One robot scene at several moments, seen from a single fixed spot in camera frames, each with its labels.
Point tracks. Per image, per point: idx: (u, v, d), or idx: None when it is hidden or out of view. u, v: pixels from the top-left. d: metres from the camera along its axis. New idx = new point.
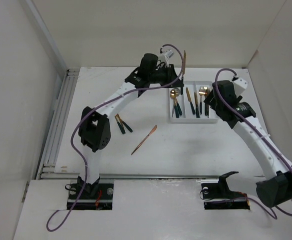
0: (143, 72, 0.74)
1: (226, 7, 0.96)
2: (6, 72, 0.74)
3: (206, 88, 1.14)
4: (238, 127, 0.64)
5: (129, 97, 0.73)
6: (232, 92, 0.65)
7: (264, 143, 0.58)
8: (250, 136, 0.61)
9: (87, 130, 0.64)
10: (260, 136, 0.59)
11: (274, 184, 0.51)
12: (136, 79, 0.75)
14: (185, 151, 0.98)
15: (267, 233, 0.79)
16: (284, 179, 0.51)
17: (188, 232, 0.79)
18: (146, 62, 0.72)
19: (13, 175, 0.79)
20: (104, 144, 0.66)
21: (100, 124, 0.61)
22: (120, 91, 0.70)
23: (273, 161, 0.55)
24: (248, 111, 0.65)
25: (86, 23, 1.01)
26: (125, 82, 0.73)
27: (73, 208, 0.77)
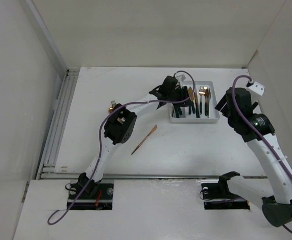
0: (164, 90, 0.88)
1: (227, 7, 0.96)
2: (6, 73, 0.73)
3: (206, 88, 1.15)
4: (254, 144, 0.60)
5: (151, 107, 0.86)
6: (248, 104, 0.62)
7: (281, 166, 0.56)
8: (266, 157, 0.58)
9: (114, 122, 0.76)
10: (278, 159, 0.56)
11: (286, 211, 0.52)
12: (157, 93, 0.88)
14: (185, 151, 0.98)
15: (266, 232, 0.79)
16: None
17: (188, 232, 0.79)
18: (168, 82, 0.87)
19: (13, 175, 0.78)
20: (125, 139, 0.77)
21: (129, 119, 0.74)
22: (145, 99, 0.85)
23: (288, 188, 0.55)
24: (266, 126, 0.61)
25: (86, 23, 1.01)
26: (149, 94, 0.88)
27: (71, 207, 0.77)
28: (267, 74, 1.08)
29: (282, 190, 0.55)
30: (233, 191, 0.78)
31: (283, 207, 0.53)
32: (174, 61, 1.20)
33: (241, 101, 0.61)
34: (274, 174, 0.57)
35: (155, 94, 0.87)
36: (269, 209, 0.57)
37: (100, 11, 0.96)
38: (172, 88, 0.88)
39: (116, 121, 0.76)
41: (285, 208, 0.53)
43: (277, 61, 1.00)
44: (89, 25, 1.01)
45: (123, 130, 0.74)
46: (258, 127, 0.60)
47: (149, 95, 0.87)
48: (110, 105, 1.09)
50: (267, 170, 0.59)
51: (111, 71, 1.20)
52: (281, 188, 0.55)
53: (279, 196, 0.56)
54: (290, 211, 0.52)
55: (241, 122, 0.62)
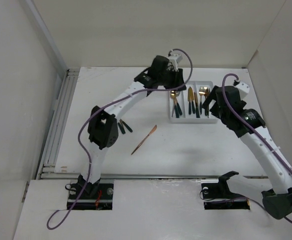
0: (153, 72, 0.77)
1: (227, 7, 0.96)
2: (6, 74, 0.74)
3: (206, 88, 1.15)
4: (247, 138, 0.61)
5: (136, 98, 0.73)
6: (237, 101, 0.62)
7: (275, 156, 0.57)
8: (260, 149, 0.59)
9: (96, 127, 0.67)
10: (271, 149, 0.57)
11: (284, 199, 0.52)
12: (145, 78, 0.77)
14: (185, 151, 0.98)
15: (267, 232, 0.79)
16: None
17: (188, 232, 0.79)
18: (158, 63, 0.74)
19: (13, 175, 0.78)
20: (111, 142, 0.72)
21: (109, 121, 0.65)
22: (127, 92, 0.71)
23: (285, 177, 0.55)
24: (256, 119, 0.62)
25: (86, 23, 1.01)
26: (134, 81, 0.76)
27: (72, 207, 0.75)
28: (267, 74, 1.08)
29: (278, 179, 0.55)
30: (234, 190, 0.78)
31: (282, 197, 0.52)
32: None
33: (231, 98, 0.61)
34: (269, 165, 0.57)
35: (142, 80, 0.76)
36: (268, 201, 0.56)
37: (100, 12, 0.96)
38: (164, 69, 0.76)
39: (97, 125, 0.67)
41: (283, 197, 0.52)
43: (277, 61, 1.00)
44: (89, 25, 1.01)
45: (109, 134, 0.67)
46: (250, 121, 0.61)
47: (135, 83, 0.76)
48: None
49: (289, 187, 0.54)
50: (263, 162, 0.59)
51: (111, 71, 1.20)
52: (277, 178, 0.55)
53: (277, 187, 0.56)
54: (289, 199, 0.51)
55: (232, 118, 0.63)
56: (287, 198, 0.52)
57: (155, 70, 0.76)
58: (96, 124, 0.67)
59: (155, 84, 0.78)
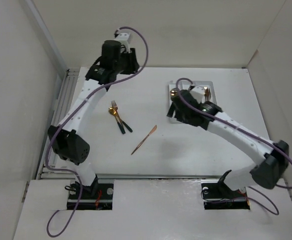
0: (105, 62, 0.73)
1: (227, 7, 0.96)
2: (6, 74, 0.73)
3: (206, 88, 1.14)
4: (212, 126, 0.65)
5: (96, 96, 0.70)
6: (191, 98, 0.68)
7: (241, 132, 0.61)
8: (226, 131, 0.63)
9: (61, 148, 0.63)
10: (235, 127, 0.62)
11: (266, 167, 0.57)
12: (98, 72, 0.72)
14: (185, 151, 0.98)
15: (266, 232, 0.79)
16: (273, 159, 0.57)
17: (188, 232, 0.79)
18: (108, 50, 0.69)
19: (13, 175, 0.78)
20: (84, 156, 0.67)
21: (72, 139, 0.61)
22: (82, 97, 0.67)
23: (256, 146, 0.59)
24: (213, 108, 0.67)
25: (86, 23, 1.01)
26: (86, 80, 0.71)
27: (77, 206, 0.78)
28: (267, 74, 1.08)
29: (253, 151, 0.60)
30: (235, 187, 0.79)
31: (264, 164, 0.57)
32: (174, 61, 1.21)
33: (185, 98, 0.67)
34: (240, 141, 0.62)
35: (95, 76, 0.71)
36: (255, 174, 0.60)
37: (100, 11, 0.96)
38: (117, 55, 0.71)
39: (61, 146, 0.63)
41: (265, 166, 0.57)
43: (277, 61, 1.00)
44: (89, 25, 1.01)
45: (79, 150, 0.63)
46: (207, 110, 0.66)
47: (88, 81, 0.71)
48: (110, 105, 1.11)
49: (265, 153, 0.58)
50: (234, 141, 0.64)
51: None
52: (251, 150, 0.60)
53: (255, 158, 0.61)
54: (269, 165, 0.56)
55: (193, 116, 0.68)
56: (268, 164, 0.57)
57: (107, 58, 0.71)
58: (59, 145, 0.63)
59: (113, 73, 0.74)
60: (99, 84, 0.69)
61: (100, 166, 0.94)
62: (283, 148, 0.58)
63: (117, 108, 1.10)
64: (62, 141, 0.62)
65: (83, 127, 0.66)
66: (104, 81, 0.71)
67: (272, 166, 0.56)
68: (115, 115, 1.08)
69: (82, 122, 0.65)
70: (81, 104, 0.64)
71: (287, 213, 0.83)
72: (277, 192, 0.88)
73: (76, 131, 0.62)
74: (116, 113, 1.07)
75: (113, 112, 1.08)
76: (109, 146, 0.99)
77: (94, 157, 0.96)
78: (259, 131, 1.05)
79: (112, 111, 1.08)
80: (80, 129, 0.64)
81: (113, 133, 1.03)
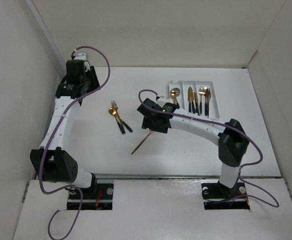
0: (72, 79, 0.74)
1: (227, 7, 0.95)
2: (6, 74, 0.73)
3: (206, 88, 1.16)
4: (173, 122, 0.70)
5: (72, 110, 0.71)
6: (153, 104, 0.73)
7: (196, 120, 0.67)
8: (184, 123, 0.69)
9: (48, 173, 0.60)
10: (190, 117, 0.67)
11: (223, 145, 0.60)
12: (68, 88, 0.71)
14: (185, 151, 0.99)
15: (266, 232, 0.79)
16: (227, 136, 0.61)
17: (188, 232, 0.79)
18: (73, 64, 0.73)
19: (13, 175, 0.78)
20: (74, 174, 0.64)
21: (60, 158, 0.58)
22: (58, 114, 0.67)
23: (211, 129, 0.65)
24: (172, 107, 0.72)
25: (86, 23, 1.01)
26: (58, 98, 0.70)
27: (80, 206, 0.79)
28: (267, 74, 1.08)
29: (210, 134, 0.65)
30: (231, 184, 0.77)
31: (221, 144, 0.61)
32: (174, 61, 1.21)
33: (147, 104, 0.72)
34: (198, 129, 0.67)
35: (66, 93, 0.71)
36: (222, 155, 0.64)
37: (100, 11, 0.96)
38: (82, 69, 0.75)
39: (48, 170, 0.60)
41: (222, 144, 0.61)
43: (277, 61, 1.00)
44: (90, 25, 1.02)
45: (69, 168, 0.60)
46: (167, 110, 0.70)
47: (59, 99, 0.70)
48: (110, 105, 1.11)
49: (219, 133, 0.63)
50: (195, 131, 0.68)
51: (112, 71, 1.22)
52: (209, 134, 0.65)
53: (214, 140, 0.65)
54: (224, 141, 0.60)
55: (158, 118, 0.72)
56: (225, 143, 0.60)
57: (74, 75, 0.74)
58: (46, 170, 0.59)
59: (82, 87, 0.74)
60: (72, 99, 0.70)
61: (100, 166, 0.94)
62: (235, 125, 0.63)
63: (117, 108, 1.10)
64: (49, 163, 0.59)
65: (66, 142, 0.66)
66: (76, 96, 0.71)
67: (227, 142, 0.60)
68: (115, 115, 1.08)
69: (65, 138, 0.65)
70: (60, 120, 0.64)
71: (288, 213, 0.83)
72: (277, 192, 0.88)
73: (61, 147, 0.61)
74: (116, 113, 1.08)
75: (113, 112, 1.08)
76: (109, 146, 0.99)
77: (94, 157, 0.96)
78: (258, 131, 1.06)
79: (112, 111, 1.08)
80: (65, 145, 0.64)
81: (114, 133, 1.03)
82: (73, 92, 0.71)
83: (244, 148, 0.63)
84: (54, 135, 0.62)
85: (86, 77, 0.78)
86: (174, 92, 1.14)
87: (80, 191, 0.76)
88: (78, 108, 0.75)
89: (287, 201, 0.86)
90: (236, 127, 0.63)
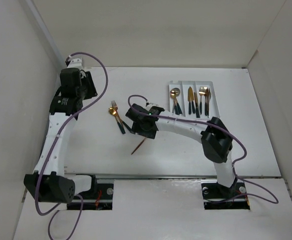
0: (67, 91, 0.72)
1: (227, 7, 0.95)
2: (6, 74, 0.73)
3: (206, 88, 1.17)
4: (160, 124, 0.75)
5: (67, 129, 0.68)
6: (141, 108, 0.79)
7: (179, 121, 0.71)
8: (169, 125, 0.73)
9: (44, 195, 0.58)
10: (174, 119, 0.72)
11: (206, 143, 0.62)
12: (62, 103, 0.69)
14: (185, 151, 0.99)
15: (266, 233, 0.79)
16: (209, 134, 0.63)
17: (188, 232, 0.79)
18: (67, 77, 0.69)
19: (13, 175, 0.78)
20: (71, 195, 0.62)
21: (55, 184, 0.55)
22: (52, 134, 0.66)
23: (193, 128, 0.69)
24: (158, 110, 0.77)
25: (86, 23, 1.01)
26: (52, 114, 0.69)
27: (82, 206, 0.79)
28: (267, 74, 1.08)
29: (193, 133, 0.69)
30: (230, 184, 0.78)
31: (204, 142, 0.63)
32: (174, 61, 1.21)
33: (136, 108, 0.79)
34: (183, 129, 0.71)
35: (60, 109, 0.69)
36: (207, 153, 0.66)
37: (100, 11, 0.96)
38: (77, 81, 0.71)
39: (43, 193, 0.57)
41: (205, 141, 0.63)
43: (277, 61, 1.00)
44: (90, 25, 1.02)
45: (65, 191, 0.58)
46: (154, 113, 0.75)
47: (53, 116, 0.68)
48: (110, 105, 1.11)
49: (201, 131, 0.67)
50: (180, 131, 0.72)
51: (112, 71, 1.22)
52: (193, 133, 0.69)
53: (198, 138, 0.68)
54: (207, 139, 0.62)
55: (146, 121, 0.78)
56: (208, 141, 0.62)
57: (68, 87, 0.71)
58: (42, 192, 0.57)
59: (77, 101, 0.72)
60: (67, 116, 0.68)
61: (100, 166, 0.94)
62: (217, 123, 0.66)
63: (117, 108, 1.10)
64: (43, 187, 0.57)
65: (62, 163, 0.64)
66: (71, 112, 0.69)
67: (210, 139, 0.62)
68: (115, 115, 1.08)
69: (60, 160, 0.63)
70: (54, 142, 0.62)
71: (287, 213, 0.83)
72: (277, 192, 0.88)
73: (56, 172, 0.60)
74: (116, 113, 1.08)
75: (113, 112, 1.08)
76: (109, 146, 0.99)
77: (94, 157, 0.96)
78: (258, 131, 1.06)
79: (112, 111, 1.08)
80: (60, 169, 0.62)
81: (114, 133, 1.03)
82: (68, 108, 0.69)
83: (227, 144, 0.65)
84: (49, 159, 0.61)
85: (82, 88, 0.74)
86: (174, 92, 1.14)
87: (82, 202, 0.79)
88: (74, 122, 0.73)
89: (287, 202, 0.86)
90: (218, 125, 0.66)
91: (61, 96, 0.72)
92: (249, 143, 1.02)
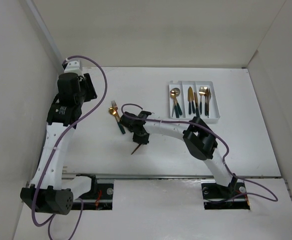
0: (65, 99, 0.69)
1: (228, 7, 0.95)
2: (6, 74, 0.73)
3: (206, 88, 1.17)
4: (148, 127, 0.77)
5: (65, 139, 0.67)
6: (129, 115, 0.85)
7: (164, 123, 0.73)
8: (155, 127, 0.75)
9: (41, 207, 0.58)
10: (159, 121, 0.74)
11: (188, 141, 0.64)
12: (60, 112, 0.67)
14: (185, 151, 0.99)
15: (266, 232, 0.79)
16: (190, 133, 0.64)
17: (188, 232, 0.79)
18: (66, 86, 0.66)
19: (13, 175, 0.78)
20: (69, 205, 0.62)
21: (51, 197, 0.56)
22: (50, 145, 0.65)
23: (177, 128, 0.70)
24: (144, 113, 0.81)
25: (86, 23, 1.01)
26: (49, 125, 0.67)
27: (82, 205, 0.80)
28: (267, 74, 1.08)
29: (178, 133, 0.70)
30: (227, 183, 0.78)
31: (187, 141, 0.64)
32: (174, 60, 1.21)
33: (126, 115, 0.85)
34: (168, 131, 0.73)
35: (59, 118, 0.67)
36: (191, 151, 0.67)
37: (100, 11, 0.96)
38: (75, 88, 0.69)
39: (40, 205, 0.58)
41: (187, 140, 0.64)
43: (277, 61, 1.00)
44: (90, 25, 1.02)
45: (62, 203, 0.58)
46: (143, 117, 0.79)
47: (50, 126, 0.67)
48: (110, 105, 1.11)
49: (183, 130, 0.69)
50: (166, 132, 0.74)
51: (112, 71, 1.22)
52: (177, 133, 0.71)
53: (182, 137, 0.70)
54: (188, 137, 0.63)
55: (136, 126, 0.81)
56: (189, 139, 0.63)
57: (66, 94, 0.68)
58: (38, 205, 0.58)
59: (76, 108, 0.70)
60: (65, 126, 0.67)
61: (100, 166, 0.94)
62: (198, 122, 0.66)
63: (117, 108, 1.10)
64: (41, 199, 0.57)
65: (60, 175, 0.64)
66: (69, 121, 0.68)
67: (191, 137, 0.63)
68: (115, 115, 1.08)
69: (57, 173, 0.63)
70: (51, 155, 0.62)
71: (288, 213, 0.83)
72: (278, 192, 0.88)
73: (52, 186, 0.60)
74: (116, 113, 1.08)
75: (113, 112, 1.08)
76: (109, 146, 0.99)
77: (94, 157, 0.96)
78: (258, 131, 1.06)
79: (112, 111, 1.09)
80: (57, 182, 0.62)
81: (114, 133, 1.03)
82: (66, 116, 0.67)
83: (211, 142, 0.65)
84: (45, 173, 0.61)
85: (81, 92, 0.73)
86: (174, 92, 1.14)
87: (82, 205, 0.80)
88: (74, 130, 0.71)
89: (287, 201, 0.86)
90: (200, 123, 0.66)
91: (59, 104, 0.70)
92: (249, 143, 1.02)
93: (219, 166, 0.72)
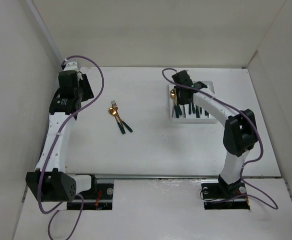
0: (65, 93, 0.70)
1: (227, 8, 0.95)
2: (6, 74, 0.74)
3: None
4: (195, 97, 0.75)
5: (67, 128, 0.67)
6: (187, 76, 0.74)
7: (215, 101, 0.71)
8: (205, 100, 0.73)
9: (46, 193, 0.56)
10: (211, 97, 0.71)
11: (228, 126, 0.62)
12: (62, 102, 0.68)
14: (184, 150, 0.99)
15: (266, 232, 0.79)
16: (236, 121, 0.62)
17: (188, 232, 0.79)
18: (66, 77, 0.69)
19: (13, 175, 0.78)
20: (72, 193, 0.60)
21: (57, 181, 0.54)
22: (53, 132, 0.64)
23: (225, 110, 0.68)
24: (200, 86, 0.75)
25: (86, 23, 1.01)
26: (51, 114, 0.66)
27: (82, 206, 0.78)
28: (267, 73, 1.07)
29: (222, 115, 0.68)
30: (230, 181, 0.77)
31: (227, 126, 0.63)
32: (174, 61, 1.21)
33: (181, 76, 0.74)
34: (214, 108, 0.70)
35: (60, 109, 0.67)
36: (226, 139, 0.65)
37: (100, 12, 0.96)
38: (75, 82, 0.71)
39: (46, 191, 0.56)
41: (228, 125, 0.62)
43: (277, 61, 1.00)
44: (89, 25, 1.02)
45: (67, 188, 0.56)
46: (195, 87, 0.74)
47: (54, 115, 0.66)
48: (110, 105, 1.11)
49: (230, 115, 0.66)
50: (212, 110, 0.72)
51: (112, 71, 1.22)
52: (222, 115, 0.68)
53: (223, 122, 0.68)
54: (231, 122, 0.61)
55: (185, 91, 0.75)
56: (231, 125, 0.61)
57: (66, 88, 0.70)
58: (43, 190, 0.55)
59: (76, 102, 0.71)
60: (67, 115, 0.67)
61: (100, 166, 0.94)
62: (249, 116, 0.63)
63: (117, 108, 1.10)
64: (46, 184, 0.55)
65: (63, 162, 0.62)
66: (71, 111, 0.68)
67: (233, 125, 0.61)
68: (115, 115, 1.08)
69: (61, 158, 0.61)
70: (55, 139, 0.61)
71: (288, 213, 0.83)
72: (277, 192, 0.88)
73: (58, 168, 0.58)
74: (116, 113, 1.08)
75: (113, 112, 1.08)
76: (109, 146, 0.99)
77: (94, 157, 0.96)
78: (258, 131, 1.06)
79: (112, 111, 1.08)
80: (61, 166, 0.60)
81: (114, 133, 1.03)
82: (68, 107, 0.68)
83: (249, 141, 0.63)
84: (50, 156, 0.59)
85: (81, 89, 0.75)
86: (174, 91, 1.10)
87: (82, 206, 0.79)
88: (74, 124, 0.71)
89: (287, 201, 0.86)
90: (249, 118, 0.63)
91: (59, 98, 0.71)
92: None
93: (239, 163, 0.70)
